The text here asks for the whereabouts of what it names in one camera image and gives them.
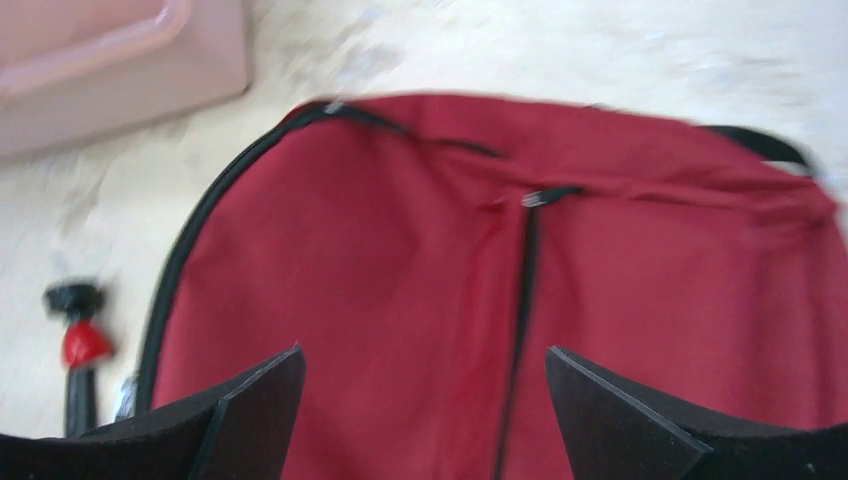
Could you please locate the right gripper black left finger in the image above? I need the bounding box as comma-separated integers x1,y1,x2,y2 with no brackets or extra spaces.
1,346,306,479

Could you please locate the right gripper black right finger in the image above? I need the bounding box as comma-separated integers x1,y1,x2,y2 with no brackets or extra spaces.
545,347,847,480

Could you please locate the red backpack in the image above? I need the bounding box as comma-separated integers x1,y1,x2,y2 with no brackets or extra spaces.
136,95,847,479

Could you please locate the red black glue stick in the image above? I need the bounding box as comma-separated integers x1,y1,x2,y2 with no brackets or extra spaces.
43,281,114,438

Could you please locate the pink plastic storage box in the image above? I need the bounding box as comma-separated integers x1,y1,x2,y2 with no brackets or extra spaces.
1,1,251,158

